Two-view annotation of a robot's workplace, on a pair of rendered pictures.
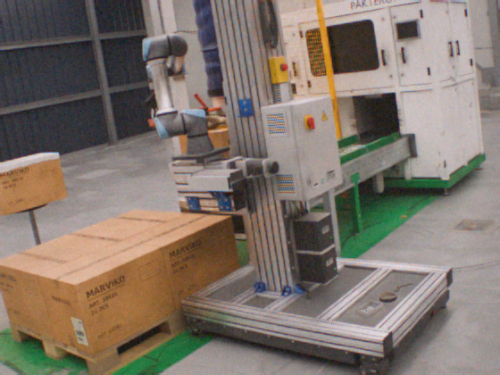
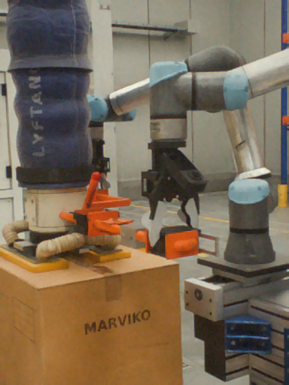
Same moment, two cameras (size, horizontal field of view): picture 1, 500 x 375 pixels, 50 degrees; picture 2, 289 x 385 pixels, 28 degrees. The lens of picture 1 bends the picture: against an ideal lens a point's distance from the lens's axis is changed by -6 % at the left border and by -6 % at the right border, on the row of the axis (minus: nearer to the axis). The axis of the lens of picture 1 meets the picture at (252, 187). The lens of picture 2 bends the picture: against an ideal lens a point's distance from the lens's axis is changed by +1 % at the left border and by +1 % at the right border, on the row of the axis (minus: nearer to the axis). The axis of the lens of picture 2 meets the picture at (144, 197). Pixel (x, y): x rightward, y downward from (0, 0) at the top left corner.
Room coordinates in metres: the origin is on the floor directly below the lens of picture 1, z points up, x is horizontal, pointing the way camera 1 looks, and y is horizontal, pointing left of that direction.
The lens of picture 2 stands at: (3.20, 1.61, 1.43)
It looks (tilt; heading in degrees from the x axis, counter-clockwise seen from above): 7 degrees down; 285
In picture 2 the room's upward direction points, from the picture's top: 2 degrees counter-clockwise
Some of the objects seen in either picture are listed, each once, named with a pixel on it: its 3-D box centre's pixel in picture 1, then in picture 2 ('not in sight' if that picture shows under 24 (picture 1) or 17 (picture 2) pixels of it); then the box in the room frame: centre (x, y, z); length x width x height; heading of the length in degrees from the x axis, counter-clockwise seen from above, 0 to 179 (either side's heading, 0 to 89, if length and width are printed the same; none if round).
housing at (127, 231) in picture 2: not in sight; (139, 235); (3.54, 0.40, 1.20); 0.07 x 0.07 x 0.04; 46
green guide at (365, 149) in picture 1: (362, 153); not in sight; (4.63, -0.96, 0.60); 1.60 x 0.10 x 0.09; 139
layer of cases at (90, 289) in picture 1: (117, 269); not in sight; (3.36, 0.92, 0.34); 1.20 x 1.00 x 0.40; 139
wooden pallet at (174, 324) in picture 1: (127, 308); not in sight; (3.36, 0.92, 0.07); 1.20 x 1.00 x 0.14; 139
